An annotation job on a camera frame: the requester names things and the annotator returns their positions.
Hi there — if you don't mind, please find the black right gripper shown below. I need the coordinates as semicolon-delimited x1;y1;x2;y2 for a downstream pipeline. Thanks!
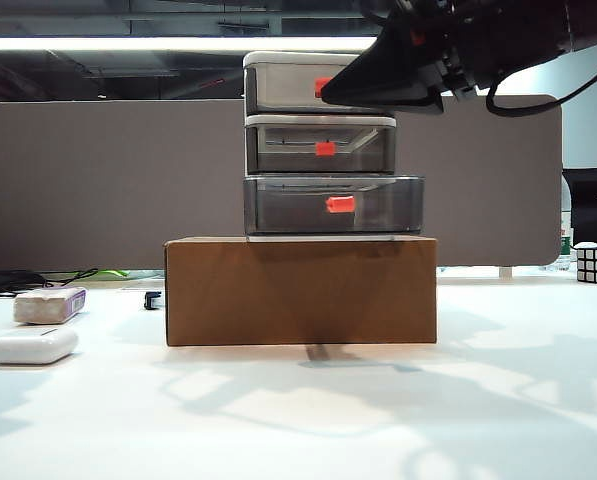
320;0;514;118

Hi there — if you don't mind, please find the white plastic drawer cabinet frame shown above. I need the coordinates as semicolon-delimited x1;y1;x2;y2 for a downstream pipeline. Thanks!
242;50;398;244

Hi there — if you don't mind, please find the tinted lowest drawer red handle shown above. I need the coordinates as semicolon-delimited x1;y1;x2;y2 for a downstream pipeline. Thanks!
242;174;426;237

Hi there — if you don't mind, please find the white earphone case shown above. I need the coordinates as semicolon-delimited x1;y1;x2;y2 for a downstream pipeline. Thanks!
0;326;80;366

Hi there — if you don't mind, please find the clear bottle with green label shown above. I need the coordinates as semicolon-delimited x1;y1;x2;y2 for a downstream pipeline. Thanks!
557;209;577;272

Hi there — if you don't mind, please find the brown cardboard box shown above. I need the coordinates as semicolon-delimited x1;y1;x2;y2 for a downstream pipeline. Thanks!
163;235;439;348

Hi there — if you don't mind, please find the long ceiling light strip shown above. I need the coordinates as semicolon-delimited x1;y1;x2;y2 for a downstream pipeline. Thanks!
0;35;382;53

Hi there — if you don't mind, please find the grey fabric desk partition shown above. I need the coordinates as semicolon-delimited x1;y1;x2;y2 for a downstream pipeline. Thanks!
0;94;565;274

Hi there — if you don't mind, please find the tissue pack with purple label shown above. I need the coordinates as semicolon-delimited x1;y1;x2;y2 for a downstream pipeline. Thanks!
13;287;88;325

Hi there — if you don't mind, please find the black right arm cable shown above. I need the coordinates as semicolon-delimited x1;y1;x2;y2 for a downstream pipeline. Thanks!
484;44;597;119

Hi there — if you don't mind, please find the tinted drawer with raised red handle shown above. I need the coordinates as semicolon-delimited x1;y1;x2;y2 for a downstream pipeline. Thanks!
244;65;397;116

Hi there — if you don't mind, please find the tinted drawer over metal rail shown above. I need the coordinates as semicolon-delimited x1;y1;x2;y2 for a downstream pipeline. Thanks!
245;124;397;176

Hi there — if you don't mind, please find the black cable bundle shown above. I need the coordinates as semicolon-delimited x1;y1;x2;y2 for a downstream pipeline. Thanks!
0;268;102;299

